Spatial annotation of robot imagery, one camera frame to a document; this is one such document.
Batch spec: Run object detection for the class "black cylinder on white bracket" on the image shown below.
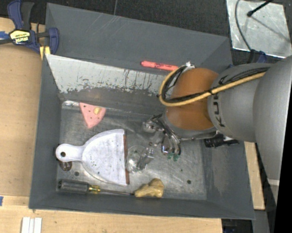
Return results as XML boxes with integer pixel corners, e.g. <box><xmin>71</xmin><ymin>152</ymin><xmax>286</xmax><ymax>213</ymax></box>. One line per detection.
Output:
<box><xmin>190</xmin><ymin>129</ymin><xmax>241</xmax><ymax>152</ymax></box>

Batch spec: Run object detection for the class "tan toy ginger root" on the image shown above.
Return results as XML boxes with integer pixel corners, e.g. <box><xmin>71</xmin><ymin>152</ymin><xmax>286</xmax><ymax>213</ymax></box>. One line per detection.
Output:
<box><xmin>133</xmin><ymin>175</ymin><xmax>166</xmax><ymax>202</ymax></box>

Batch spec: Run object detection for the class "white dustpan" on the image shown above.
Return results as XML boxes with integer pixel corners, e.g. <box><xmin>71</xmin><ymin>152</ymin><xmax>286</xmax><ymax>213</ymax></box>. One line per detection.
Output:
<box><xmin>52</xmin><ymin>121</ymin><xmax>137</xmax><ymax>188</ymax></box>

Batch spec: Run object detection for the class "grey metal bin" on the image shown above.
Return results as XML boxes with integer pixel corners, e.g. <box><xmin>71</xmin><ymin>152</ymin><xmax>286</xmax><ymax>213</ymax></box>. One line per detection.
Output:
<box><xmin>21</xmin><ymin>2</ymin><xmax>279</xmax><ymax>233</ymax></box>

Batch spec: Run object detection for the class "small brown ring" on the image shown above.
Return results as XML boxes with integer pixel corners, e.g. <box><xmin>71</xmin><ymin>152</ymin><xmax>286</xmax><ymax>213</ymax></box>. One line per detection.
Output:
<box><xmin>57</xmin><ymin>159</ymin><xmax>73</xmax><ymax>172</ymax></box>

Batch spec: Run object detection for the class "pink toy cheese wedge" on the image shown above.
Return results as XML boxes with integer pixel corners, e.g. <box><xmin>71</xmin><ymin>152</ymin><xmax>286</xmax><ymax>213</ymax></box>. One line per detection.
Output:
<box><xmin>75</xmin><ymin>102</ymin><xmax>108</xmax><ymax>131</ymax></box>

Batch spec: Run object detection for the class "black handled screwdriver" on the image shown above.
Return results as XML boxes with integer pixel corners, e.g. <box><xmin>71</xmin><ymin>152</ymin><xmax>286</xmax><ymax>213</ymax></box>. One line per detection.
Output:
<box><xmin>56</xmin><ymin>178</ymin><xmax>136</xmax><ymax>202</ymax></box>

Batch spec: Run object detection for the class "clear glass cup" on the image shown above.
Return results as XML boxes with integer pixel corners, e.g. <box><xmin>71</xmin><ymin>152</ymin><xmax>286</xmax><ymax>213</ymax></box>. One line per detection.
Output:
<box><xmin>124</xmin><ymin>144</ymin><xmax>156</xmax><ymax>176</ymax></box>

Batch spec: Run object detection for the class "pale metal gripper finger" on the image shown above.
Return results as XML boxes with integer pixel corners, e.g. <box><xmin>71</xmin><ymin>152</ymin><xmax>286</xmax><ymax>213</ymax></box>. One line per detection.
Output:
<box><xmin>144</xmin><ymin>147</ymin><xmax>157</xmax><ymax>165</ymax></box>
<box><xmin>136</xmin><ymin>153</ymin><xmax>148</xmax><ymax>171</ymax></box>

